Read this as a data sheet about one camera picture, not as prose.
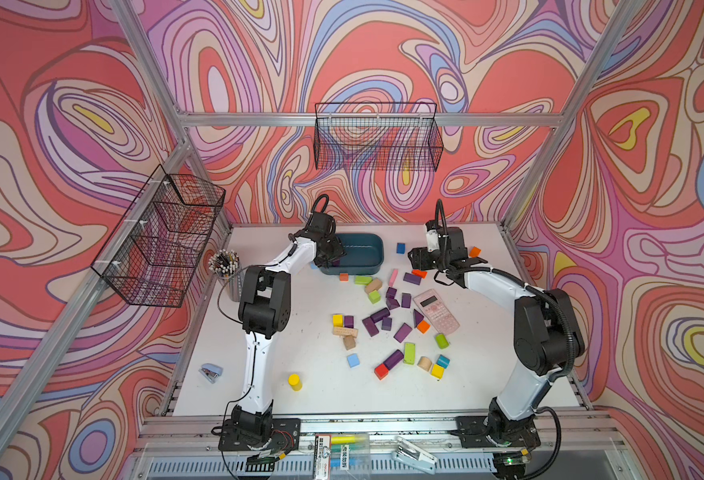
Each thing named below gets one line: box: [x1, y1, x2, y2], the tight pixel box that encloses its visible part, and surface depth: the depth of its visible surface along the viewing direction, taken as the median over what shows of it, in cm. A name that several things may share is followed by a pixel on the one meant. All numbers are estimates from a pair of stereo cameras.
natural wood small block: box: [343, 335, 356, 351], surface depth 89 cm
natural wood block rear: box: [365, 278, 383, 293], surface depth 103 cm
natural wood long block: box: [332, 327, 358, 337], surface depth 92 cm
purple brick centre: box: [393, 322, 413, 343], surface depth 93 cm
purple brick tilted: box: [362, 317, 379, 337], surface depth 93 cm
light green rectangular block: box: [403, 342, 417, 366], surface depth 88 cm
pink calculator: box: [413, 288, 460, 335], surface depth 96 cm
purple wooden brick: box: [403, 272, 422, 285], surface depth 104 cm
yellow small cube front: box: [431, 364, 445, 380], surface depth 85 cm
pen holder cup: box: [208, 249, 243, 302], surface depth 88 cm
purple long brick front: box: [383, 349, 404, 370], surface depth 86 cm
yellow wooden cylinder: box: [288, 373, 303, 391], surface depth 79 cm
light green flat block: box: [355, 275, 373, 286], surface depth 105 cm
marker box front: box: [313, 433, 370, 480], surface depth 71 cm
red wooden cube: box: [374, 363, 389, 381], surface depth 84 cm
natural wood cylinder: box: [417, 356, 433, 372], surface depth 86 cm
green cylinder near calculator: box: [435, 334, 449, 349], surface depth 90 cm
